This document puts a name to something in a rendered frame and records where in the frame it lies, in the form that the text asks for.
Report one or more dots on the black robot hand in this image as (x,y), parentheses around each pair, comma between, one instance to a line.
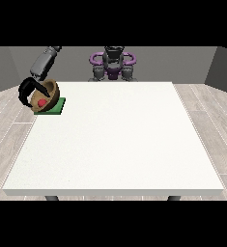
(25,88)

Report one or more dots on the brown wooden bowl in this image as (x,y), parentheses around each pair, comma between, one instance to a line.
(52,91)

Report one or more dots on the small red ball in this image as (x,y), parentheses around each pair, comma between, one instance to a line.
(42,102)

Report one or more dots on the green square pad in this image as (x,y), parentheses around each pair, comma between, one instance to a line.
(58,108)

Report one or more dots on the grey robot trunk purple rings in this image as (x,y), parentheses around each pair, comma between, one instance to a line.
(112,66)

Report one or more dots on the dark table leg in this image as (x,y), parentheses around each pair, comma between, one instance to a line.
(51,198)
(174,198)

